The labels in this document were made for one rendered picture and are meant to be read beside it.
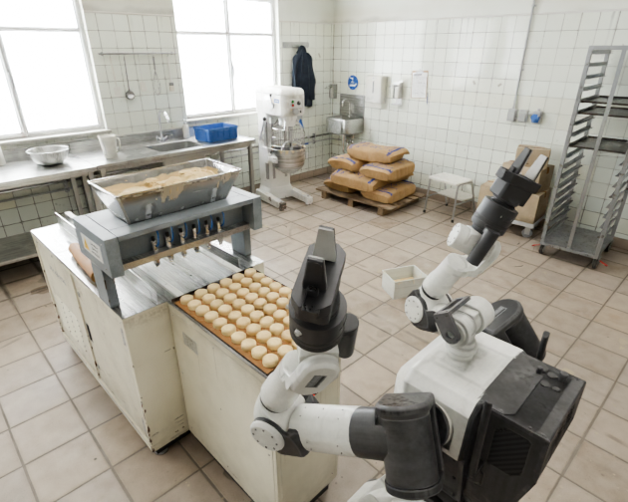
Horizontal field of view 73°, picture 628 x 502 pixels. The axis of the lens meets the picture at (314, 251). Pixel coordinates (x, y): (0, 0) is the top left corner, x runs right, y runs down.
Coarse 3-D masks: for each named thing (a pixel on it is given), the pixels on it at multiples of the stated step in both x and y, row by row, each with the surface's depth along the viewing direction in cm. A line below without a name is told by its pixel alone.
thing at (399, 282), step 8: (384, 272) 347; (392, 272) 354; (400, 272) 356; (408, 272) 359; (416, 272) 356; (384, 280) 350; (392, 280) 335; (400, 280) 355; (408, 280) 335; (416, 280) 338; (384, 288) 352; (392, 288) 338; (400, 288) 336; (408, 288) 339; (416, 288) 341; (392, 296) 340; (400, 296) 340
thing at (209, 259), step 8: (192, 248) 215; (200, 248) 213; (192, 256) 218; (200, 256) 212; (208, 256) 206; (216, 256) 205; (208, 264) 208; (216, 264) 202; (224, 264) 198; (224, 272) 199; (232, 272) 194
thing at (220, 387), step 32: (192, 320) 168; (192, 352) 176; (224, 352) 155; (192, 384) 189; (224, 384) 163; (256, 384) 144; (192, 416) 202; (224, 416) 173; (224, 448) 185; (256, 448) 160; (256, 480) 170; (288, 480) 161; (320, 480) 180
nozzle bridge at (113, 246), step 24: (240, 192) 204; (96, 216) 175; (168, 216) 175; (192, 216) 177; (216, 216) 195; (240, 216) 205; (96, 240) 160; (120, 240) 158; (144, 240) 174; (192, 240) 186; (240, 240) 217; (96, 264) 170; (120, 264) 161
